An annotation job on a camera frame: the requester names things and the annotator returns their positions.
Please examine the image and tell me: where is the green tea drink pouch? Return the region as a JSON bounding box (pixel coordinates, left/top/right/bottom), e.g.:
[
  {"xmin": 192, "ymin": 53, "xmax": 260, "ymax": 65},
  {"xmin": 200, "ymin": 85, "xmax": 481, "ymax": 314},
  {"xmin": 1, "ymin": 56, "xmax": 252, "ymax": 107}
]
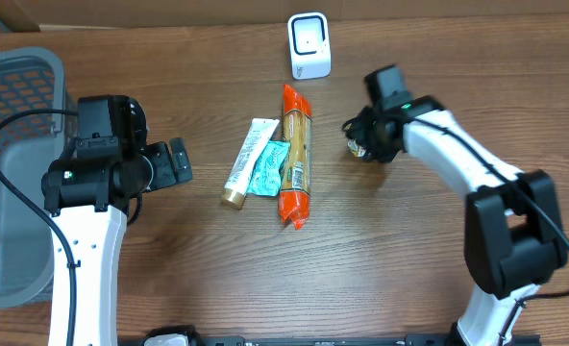
[{"xmin": 347, "ymin": 139, "xmax": 367, "ymax": 159}]

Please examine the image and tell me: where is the white tube with gold cap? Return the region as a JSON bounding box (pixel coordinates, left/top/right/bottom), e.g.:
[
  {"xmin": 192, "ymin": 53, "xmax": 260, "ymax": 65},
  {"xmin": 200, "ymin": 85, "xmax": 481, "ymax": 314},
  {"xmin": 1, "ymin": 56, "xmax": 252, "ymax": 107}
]
[{"xmin": 221, "ymin": 118, "xmax": 280, "ymax": 210}]

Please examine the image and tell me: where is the teal snack packet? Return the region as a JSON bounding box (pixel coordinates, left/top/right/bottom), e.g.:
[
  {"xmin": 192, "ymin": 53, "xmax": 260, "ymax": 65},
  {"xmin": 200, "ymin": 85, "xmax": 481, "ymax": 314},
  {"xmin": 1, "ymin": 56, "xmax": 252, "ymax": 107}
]
[{"xmin": 247, "ymin": 140, "xmax": 290, "ymax": 197}]

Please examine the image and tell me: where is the orange biscuit pack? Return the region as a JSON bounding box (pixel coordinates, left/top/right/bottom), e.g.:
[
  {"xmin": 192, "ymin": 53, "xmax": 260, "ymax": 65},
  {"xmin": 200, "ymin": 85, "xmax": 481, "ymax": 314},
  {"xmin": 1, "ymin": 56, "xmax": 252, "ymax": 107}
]
[{"xmin": 279, "ymin": 85, "xmax": 312, "ymax": 230}]

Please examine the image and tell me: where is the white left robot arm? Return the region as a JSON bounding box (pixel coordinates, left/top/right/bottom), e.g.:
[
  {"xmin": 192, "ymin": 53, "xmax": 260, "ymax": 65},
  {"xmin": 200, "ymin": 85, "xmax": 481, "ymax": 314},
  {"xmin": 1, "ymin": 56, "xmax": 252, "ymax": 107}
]
[{"xmin": 42, "ymin": 95, "xmax": 192, "ymax": 345}]

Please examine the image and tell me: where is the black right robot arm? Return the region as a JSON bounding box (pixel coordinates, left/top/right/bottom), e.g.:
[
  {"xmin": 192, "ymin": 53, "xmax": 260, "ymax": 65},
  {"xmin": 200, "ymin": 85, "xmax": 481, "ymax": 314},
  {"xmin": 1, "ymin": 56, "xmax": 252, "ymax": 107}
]
[{"xmin": 342, "ymin": 64, "xmax": 569, "ymax": 345}]

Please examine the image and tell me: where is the white barcode scanner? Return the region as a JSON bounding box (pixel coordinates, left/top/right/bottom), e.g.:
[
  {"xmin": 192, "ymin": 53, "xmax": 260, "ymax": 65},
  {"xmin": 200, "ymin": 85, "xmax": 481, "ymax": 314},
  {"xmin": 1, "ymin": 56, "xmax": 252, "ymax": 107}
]
[{"xmin": 287, "ymin": 12, "xmax": 332, "ymax": 80}]

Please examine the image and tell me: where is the grey plastic basket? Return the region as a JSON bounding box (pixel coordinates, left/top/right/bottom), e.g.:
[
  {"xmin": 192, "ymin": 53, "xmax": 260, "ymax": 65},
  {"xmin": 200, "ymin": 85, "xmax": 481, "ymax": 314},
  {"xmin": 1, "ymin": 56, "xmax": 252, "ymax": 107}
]
[{"xmin": 0, "ymin": 47, "xmax": 77, "ymax": 309}]

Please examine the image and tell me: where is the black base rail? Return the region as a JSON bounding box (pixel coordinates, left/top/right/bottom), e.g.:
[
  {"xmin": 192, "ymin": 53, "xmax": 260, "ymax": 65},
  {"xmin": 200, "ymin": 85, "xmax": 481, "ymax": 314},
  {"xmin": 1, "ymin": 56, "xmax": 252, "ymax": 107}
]
[{"xmin": 115, "ymin": 334, "xmax": 543, "ymax": 346}]

